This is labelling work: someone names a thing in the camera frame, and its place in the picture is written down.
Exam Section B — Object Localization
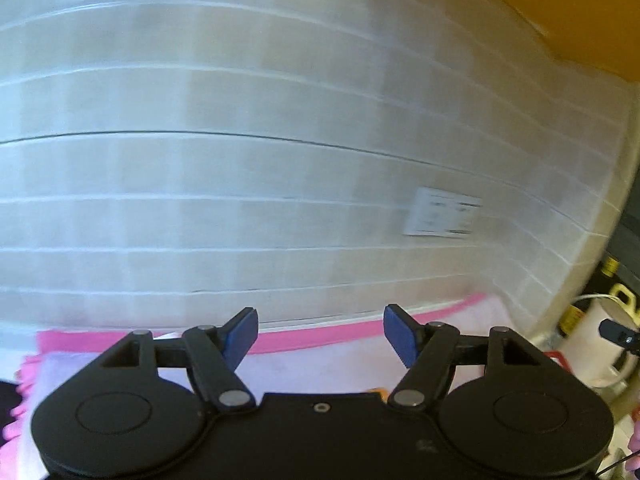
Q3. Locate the orange wall cabinet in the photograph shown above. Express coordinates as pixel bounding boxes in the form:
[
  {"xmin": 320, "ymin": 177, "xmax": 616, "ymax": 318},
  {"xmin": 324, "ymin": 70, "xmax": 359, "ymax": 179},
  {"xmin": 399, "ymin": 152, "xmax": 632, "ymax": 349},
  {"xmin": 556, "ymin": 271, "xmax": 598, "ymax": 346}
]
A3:
[{"xmin": 504, "ymin": 0, "xmax": 639, "ymax": 82}]

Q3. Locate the yellow oil jug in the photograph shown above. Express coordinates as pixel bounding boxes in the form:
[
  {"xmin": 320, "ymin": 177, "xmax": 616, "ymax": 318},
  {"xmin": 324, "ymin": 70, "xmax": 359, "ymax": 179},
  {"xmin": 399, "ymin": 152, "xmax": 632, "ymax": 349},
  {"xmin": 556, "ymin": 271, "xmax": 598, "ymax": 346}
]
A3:
[{"xmin": 610, "ymin": 282, "xmax": 639, "ymax": 323}]

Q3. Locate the white electric kettle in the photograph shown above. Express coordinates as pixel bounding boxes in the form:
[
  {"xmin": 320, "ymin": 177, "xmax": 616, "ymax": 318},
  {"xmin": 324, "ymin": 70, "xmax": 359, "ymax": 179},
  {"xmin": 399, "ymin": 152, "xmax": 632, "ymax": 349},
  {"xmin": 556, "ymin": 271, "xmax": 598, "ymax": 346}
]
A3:
[{"xmin": 561, "ymin": 294, "xmax": 638, "ymax": 389}]

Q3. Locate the dark sauce bottle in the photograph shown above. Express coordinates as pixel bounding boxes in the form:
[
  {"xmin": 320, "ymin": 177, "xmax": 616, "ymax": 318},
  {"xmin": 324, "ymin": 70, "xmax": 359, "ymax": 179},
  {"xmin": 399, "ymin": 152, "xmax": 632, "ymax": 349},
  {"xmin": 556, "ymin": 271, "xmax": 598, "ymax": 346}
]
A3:
[{"xmin": 556, "ymin": 256, "xmax": 620, "ymax": 337}]

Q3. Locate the white wall socket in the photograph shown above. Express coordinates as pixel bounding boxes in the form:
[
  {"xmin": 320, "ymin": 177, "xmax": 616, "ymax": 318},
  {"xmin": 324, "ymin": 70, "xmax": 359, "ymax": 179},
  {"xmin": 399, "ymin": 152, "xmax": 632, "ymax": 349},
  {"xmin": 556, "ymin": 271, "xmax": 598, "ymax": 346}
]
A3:
[{"xmin": 402, "ymin": 186, "xmax": 483, "ymax": 238}]

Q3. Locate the pink fleece mat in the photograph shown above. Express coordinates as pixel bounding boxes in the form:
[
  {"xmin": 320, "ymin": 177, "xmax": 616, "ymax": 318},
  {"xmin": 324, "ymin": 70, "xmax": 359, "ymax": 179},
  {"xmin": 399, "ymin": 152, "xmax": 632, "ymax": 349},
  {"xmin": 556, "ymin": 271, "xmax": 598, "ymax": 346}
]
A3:
[{"xmin": 0, "ymin": 292, "xmax": 516, "ymax": 480}]

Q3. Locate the red and white tray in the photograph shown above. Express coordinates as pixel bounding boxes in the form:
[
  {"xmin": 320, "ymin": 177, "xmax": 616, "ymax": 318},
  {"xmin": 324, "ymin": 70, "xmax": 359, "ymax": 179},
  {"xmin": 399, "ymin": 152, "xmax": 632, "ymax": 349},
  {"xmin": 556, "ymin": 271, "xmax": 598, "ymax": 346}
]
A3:
[{"xmin": 544, "ymin": 350, "xmax": 572, "ymax": 373}]

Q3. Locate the dark window frame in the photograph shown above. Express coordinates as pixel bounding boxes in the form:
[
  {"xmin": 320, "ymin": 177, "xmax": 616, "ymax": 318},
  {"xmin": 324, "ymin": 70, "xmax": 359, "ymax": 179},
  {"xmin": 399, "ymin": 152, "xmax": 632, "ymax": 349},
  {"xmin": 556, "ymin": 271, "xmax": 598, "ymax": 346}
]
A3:
[{"xmin": 605, "ymin": 179, "xmax": 640, "ymax": 292}]

